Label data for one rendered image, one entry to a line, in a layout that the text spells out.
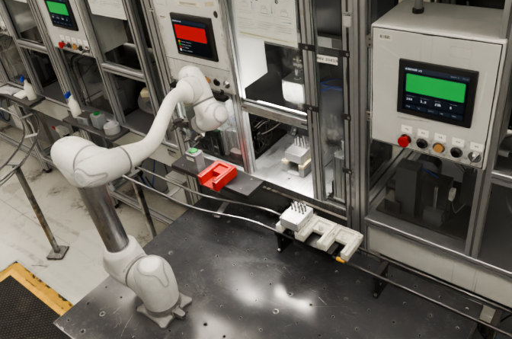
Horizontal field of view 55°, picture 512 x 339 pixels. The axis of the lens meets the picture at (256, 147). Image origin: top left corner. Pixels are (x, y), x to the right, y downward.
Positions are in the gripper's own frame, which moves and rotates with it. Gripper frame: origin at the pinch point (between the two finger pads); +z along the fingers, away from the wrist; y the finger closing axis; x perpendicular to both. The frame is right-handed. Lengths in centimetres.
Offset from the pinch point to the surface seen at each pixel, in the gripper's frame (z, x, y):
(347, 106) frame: -82, -16, -29
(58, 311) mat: 123, 91, -28
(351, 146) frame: -73, -10, -45
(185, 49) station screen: -20.2, -24.9, 25.4
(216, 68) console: -28.6, -23.0, 9.9
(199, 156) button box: 9.0, -0.8, -16.5
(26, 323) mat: 130, 106, -18
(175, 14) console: -26, -31, 39
